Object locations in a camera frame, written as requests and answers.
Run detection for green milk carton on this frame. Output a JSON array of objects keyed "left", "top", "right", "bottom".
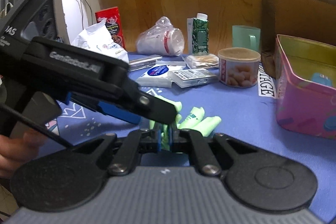
[{"left": 187, "top": 13, "right": 210, "bottom": 55}]

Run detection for white tissue packet blue label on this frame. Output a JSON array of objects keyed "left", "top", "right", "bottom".
[{"left": 136, "top": 64, "right": 174, "bottom": 88}]

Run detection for round can beige lid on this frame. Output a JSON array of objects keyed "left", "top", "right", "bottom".
[{"left": 218, "top": 47, "right": 261, "bottom": 88}]

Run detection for blue printed tablecloth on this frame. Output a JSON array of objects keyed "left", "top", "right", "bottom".
[{"left": 34, "top": 49, "right": 336, "bottom": 222}]

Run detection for blue plastic bag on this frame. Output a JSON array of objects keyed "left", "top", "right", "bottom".
[{"left": 311, "top": 72, "right": 335, "bottom": 87}]

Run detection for red snack box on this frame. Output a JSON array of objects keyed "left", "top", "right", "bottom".
[{"left": 95, "top": 7, "right": 126, "bottom": 50}]

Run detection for mint green cup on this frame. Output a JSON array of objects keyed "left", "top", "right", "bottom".
[{"left": 232, "top": 25, "right": 261, "bottom": 55}]

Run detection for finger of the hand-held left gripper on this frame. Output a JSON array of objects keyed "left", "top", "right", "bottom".
[
  {"left": 95, "top": 104, "right": 143, "bottom": 125},
  {"left": 123, "top": 86, "right": 177, "bottom": 124}
]

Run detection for bagged stack of plastic cups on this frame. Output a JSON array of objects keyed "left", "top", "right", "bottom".
[{"left": 136, "top": 16, "right": 185, "bottom": 56}]

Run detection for pink tin box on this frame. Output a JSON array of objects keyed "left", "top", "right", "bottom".
[{"left": 274, "top": 34, "right": 336, "bottom": 140}]

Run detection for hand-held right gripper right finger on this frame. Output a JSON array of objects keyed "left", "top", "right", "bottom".
[{"left": 169, "top": 127, "right": 259, "bottom": 177}]

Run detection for green cloth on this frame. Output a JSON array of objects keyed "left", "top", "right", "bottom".
[{"left": 148, "top": 100, "right": 221, "bottom": 152}]

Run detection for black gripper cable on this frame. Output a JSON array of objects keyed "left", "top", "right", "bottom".
[{"left": 0, "top": 103, "right": 74, "bottom": 148}]

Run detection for bagged cotton swabs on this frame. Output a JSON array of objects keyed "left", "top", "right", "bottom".
[{"left": 182, "top": 54, "right": 219, "bottom": 70}]

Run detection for brown chair back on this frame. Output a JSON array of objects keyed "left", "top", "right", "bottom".
[{"left": 262, "top": 0, "right": 336, "bottom": 79}]

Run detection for white paper packet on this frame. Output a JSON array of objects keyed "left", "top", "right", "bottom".
[{"left": 155, "top": 61, "right": 186, "bottom": 67}]

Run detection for white soft tissue pack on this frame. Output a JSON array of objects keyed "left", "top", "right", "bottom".
[{"left": 71, "top": 21, "right": 130, "bottom": 65}]

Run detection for green white small box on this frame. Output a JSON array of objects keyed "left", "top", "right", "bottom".
[{"left": 168, "top": 69, "right": 219, "bottom": 89}]

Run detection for person's left hand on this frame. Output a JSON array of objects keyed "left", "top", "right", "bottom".
[{"left": 0, "top": 132, "right": 50, "bottom": 178}]

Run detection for white packet clear wrapper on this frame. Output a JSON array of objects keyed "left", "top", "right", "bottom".
[{"left": 128, "top": 55, "right": 162, "bottom": 72}]

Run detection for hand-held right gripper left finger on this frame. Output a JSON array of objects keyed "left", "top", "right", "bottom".
[{"left": 70, "top": 128, "right": 161, "bottom": 177}]

